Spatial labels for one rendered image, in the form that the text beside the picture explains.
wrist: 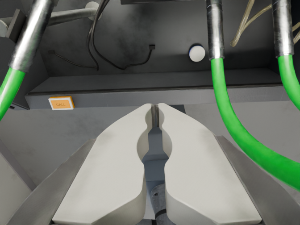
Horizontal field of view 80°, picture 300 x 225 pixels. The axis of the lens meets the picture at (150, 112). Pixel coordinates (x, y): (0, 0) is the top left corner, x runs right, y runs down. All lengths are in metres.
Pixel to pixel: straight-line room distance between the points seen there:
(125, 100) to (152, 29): 0.19
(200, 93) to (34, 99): 0.39
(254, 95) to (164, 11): 0.29
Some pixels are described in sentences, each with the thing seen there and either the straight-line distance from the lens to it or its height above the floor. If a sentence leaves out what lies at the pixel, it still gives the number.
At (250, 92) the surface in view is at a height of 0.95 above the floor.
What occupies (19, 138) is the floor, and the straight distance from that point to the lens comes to 2.18.
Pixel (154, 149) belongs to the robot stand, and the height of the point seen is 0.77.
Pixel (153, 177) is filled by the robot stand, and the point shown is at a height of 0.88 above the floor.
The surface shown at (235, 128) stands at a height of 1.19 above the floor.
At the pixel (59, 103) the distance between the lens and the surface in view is 0.47.
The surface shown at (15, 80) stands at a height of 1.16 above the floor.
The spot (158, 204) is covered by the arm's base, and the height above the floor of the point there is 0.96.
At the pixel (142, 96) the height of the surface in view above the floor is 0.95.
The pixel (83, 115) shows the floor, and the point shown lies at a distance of 1.70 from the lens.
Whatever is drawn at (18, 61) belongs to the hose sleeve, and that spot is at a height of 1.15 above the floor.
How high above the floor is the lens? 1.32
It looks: 58 degrees down
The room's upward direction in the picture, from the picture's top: 177 degrees counter-clockwise
